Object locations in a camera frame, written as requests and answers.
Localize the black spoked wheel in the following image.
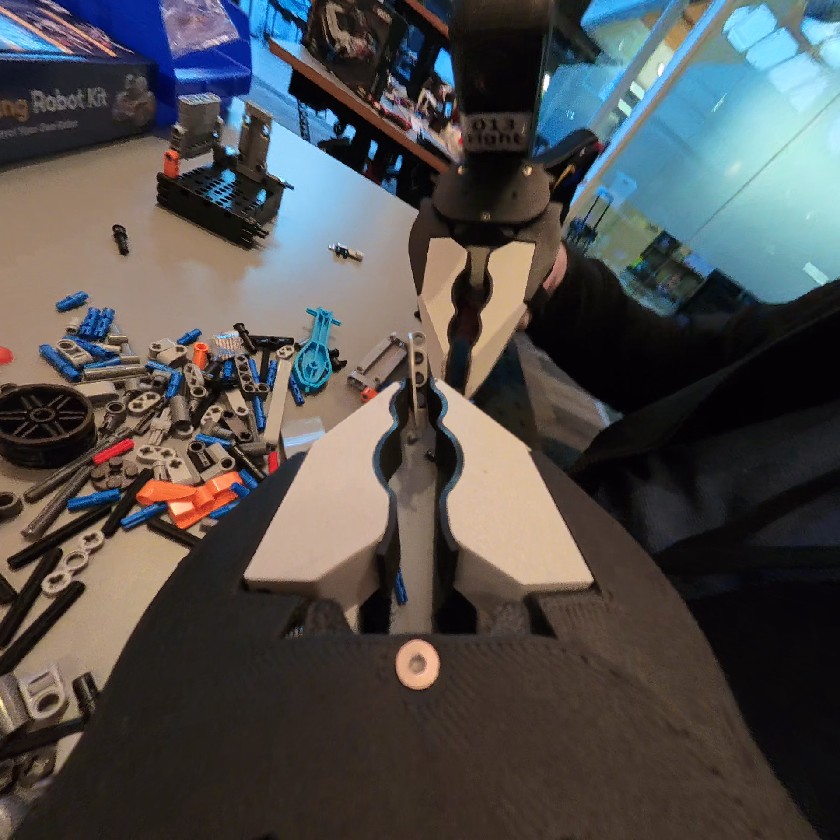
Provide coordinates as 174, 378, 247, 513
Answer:
0, 382, 98, 471

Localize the person's right forearm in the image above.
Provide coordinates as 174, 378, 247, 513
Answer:
519, 252, 840, 454

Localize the grey building beam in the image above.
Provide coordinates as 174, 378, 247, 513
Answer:
402, 332, 434, 454

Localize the clear plastic bag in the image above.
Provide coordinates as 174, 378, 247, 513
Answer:
155, 0, 248, 51

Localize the dark printed box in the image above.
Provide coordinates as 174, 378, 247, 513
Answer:
302, 0, 410, 69

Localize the pile of building kit parts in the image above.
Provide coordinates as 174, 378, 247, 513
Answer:
0, 289, 410, 788

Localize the person's dark clothing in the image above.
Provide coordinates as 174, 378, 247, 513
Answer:
565, 276, 840, 840

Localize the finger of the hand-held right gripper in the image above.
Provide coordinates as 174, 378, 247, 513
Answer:
462, 234, 563, 399
409, 234, 476, 388

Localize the cyan frame piece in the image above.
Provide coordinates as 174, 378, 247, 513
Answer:
289, 308, 350, 405

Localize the blue plastic bin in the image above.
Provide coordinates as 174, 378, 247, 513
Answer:
59, 0, 254, 130

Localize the black office chair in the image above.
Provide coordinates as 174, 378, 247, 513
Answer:
549, 128, 620, 250

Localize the orange wedge piece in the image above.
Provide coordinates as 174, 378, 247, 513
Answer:
134, 474, 245, 530

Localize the background wooden desk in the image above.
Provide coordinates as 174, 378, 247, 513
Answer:
267, 0, 460, 178

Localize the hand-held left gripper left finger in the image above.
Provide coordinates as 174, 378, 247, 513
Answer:
245, 381, 421, 634

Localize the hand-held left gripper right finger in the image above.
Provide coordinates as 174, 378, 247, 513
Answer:
420, 381, 594, 634

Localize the robot kit box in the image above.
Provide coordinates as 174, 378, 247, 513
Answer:
0, 50, 160, 168

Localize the person's right hand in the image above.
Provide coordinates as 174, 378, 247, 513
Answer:
545, 245, 571, 305

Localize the black base plate assembly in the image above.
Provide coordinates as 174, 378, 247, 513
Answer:
154, 94, 294, 252

